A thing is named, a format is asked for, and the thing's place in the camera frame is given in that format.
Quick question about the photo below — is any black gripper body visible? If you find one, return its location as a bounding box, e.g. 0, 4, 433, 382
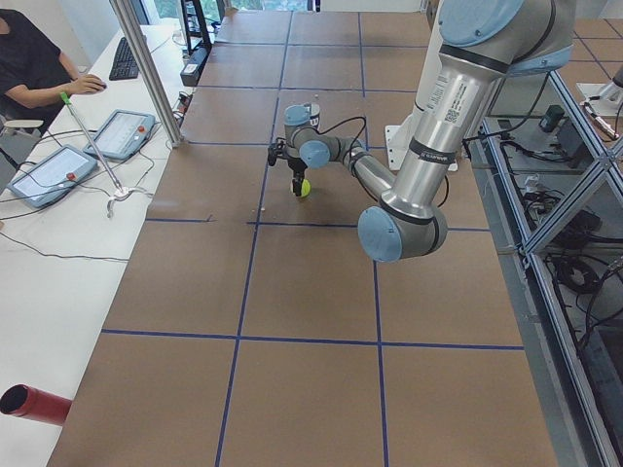
287, 156, 308, 179

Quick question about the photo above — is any yellow Roland Garros tennis ball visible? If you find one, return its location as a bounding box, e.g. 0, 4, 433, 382
296, 179, 311, 198

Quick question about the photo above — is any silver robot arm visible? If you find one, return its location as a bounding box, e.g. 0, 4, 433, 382
268, 1, 576, 262

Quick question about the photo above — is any clear tennis ball can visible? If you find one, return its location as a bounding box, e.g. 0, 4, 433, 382
303, 102, 320, 129

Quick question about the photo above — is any black desktop box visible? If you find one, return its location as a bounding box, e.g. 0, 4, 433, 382
180, 47, 208, 88

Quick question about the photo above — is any metal reacher grabber stick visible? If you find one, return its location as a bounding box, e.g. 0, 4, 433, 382
60, 92, 155, 218

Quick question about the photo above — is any far blue teach pendant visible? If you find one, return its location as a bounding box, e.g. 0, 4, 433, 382
92, 109, 156, 162

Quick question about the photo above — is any blue teach pendant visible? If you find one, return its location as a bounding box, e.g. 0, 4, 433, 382
1, 145, 97, 208
92, 109, 156, 162

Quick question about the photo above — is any black keyboard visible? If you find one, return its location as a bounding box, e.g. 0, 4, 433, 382
109, 37, 139, 81

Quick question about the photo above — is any near blue teach pendant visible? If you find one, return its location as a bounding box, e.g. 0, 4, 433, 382
1, 145, 97, 208

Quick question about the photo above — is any person in black shirt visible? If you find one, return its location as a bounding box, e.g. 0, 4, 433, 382
1, 9, 107, 133

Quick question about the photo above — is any red cylinder tube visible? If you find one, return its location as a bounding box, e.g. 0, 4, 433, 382
1, 384, 72, 426

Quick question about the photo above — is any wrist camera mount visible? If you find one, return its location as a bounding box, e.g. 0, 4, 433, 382
268, 137, 288, 166

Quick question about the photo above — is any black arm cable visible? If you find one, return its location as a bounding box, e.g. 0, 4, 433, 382
313, 115, 452, 208

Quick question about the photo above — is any aluminium frame post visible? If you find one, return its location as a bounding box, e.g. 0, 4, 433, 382
110, 0, 183, 148

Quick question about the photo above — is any aluminium side frame rack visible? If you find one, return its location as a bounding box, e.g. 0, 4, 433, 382
466, 61, 622, 466

